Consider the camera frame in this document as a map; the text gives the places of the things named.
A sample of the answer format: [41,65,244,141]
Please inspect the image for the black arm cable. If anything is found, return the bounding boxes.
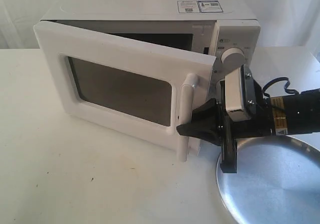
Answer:
[261,77,301,99]

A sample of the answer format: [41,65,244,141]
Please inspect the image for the round steel plate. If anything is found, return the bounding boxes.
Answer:
[216,133,320,223]

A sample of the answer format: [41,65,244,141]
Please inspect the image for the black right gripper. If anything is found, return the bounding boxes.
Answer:
[176,80,272,173]

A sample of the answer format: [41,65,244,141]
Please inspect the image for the upper white control knob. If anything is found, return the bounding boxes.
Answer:
[220,48,246,72]

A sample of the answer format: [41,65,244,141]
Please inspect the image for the energy label sticker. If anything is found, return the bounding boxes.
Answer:
[177,0,223,14]

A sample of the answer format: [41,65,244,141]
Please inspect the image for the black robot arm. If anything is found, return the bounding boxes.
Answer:
[176,78,320,173]

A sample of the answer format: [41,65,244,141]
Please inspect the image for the white microwave oven body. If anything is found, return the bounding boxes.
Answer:
[42,0,261,78]

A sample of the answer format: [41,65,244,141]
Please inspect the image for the white microwave door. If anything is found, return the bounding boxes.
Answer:
[34,21,215,162]

